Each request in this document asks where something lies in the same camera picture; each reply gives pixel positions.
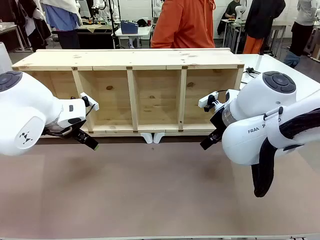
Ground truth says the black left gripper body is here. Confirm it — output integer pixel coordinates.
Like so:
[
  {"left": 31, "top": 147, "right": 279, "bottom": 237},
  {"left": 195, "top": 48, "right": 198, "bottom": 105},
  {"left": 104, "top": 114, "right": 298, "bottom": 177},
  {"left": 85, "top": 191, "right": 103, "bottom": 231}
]
[{"left": 41, "top": 121, "right": 81, "bottom": 140}]

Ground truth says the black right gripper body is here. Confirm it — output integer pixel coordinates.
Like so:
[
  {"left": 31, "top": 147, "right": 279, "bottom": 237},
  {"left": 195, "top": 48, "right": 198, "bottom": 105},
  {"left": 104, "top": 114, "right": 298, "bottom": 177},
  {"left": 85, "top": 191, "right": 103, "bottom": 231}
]
[{"left": 209, "top": 109, "right": 228, "bottom": 138}]

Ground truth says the white table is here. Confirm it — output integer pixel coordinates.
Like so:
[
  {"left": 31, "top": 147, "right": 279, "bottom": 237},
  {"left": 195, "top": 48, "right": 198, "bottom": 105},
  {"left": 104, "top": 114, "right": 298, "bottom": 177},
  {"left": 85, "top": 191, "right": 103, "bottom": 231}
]
[{"left": 236, "top": 53, "right": 320, "bottom": 101}]

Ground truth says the white ribbed cylinder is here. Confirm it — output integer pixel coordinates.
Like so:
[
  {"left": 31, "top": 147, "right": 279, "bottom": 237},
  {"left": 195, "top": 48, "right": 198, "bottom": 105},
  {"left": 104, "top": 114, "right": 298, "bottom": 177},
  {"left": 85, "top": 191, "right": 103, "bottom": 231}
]
[{"left": 0, "top": 41, "right": 13, "bottom": 74}]

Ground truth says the pine wood shelf box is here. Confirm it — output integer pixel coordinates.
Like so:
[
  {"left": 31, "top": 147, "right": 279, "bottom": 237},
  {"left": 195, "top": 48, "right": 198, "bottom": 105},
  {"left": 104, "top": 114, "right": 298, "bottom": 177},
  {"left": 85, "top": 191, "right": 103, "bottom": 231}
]
[{"left": 11, "top": 48, "right": 245, "bottom": 137}]

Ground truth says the dark workbench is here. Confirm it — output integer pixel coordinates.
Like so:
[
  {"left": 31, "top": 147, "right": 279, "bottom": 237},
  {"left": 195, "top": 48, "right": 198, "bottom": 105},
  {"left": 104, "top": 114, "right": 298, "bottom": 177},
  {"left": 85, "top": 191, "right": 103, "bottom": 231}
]
[{"left": 76, "top": 23, "right": 116, "bottom": 50}]

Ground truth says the person in orange hoodie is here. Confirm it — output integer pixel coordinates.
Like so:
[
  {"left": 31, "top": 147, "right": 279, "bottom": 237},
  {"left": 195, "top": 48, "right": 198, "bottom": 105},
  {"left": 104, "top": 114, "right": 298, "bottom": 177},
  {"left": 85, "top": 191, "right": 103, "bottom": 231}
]
[{"left": 150, "top": 0, "right": 216, "bottom": 49}]

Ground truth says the person in dark clothes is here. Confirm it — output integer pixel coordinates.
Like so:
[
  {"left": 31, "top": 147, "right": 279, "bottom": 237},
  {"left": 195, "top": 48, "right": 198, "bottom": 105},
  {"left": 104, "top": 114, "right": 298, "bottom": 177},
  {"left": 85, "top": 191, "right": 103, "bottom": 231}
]
[{"left": 13, "top": 0, "right": 51, "bottom": 52}]

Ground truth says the person with orange trousers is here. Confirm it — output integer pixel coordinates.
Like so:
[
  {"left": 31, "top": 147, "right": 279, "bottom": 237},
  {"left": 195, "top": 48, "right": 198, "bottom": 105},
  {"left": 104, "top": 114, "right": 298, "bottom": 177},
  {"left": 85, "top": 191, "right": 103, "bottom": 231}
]
[{"left": 242, "top": 0, "right": 286, "bottom": 55}]

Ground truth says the person in blue shirt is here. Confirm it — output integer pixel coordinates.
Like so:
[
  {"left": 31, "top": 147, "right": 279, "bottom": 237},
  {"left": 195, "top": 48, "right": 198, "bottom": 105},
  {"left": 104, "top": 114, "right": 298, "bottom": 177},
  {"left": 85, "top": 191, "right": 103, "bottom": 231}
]
[{"left": 39, "top": 0, "right": 84, "bottom": 50}]

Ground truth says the seated person in dark top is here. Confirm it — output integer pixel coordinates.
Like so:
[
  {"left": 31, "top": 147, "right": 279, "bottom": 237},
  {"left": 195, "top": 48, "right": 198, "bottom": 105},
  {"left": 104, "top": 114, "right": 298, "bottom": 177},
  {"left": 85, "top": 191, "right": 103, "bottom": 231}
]
[{"left": 216, "top": 0, "right": 242, "bottom": 36}]

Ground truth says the white workbench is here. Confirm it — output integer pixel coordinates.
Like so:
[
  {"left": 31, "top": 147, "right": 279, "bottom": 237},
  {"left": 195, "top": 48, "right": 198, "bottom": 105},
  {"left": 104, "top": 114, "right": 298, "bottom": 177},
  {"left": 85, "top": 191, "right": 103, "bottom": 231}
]
[{"left": 113, "top": 25, "right": 154, "bottom": 50}]

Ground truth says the blue storage bin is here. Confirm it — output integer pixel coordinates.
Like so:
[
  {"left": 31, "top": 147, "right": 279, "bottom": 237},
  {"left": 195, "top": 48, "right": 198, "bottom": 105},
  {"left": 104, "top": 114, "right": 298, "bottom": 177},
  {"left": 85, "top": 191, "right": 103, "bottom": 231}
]
[{"left": 120, "top": 19, "right": 140, "bottom": 35}]

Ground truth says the person in grey top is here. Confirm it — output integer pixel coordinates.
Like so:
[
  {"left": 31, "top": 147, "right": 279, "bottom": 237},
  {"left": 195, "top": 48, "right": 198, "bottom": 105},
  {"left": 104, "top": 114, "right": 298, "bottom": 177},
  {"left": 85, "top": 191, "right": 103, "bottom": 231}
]
[{"left": 283, "top": 0, "right": 320, "bottom": 69}]

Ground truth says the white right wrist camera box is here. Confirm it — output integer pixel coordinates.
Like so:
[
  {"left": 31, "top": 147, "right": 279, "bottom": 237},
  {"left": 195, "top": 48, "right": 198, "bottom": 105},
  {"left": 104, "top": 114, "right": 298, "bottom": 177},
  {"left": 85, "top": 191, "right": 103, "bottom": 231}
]
[{"left": 198, "top": 91, "right": 219, "bottom": 113}]

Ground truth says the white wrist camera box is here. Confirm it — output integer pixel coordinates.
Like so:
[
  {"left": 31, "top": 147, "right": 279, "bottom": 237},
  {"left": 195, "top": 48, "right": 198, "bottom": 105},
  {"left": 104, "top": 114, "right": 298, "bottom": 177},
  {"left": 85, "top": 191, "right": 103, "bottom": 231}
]
[
  {"left": 79, "top": 91, "right": 100, "bottom": 112},
  {"left": 198, "top": 91, "right": 219, "bottom": 113}
]

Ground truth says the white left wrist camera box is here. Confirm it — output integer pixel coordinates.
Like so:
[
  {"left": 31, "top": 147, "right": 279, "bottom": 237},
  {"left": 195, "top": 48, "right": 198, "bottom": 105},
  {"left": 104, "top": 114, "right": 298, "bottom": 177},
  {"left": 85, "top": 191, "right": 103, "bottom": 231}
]
[{"left": 79, "top": 91, "right": 100, "bottom": 112}]

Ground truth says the black braided cable sleeve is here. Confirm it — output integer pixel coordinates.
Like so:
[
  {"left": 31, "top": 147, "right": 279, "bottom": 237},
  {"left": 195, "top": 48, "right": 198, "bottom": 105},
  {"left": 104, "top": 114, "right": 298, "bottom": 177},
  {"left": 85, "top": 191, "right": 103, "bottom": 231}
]
[{"left": 251, "top": 107, "right": 320, "bottom": 198}]

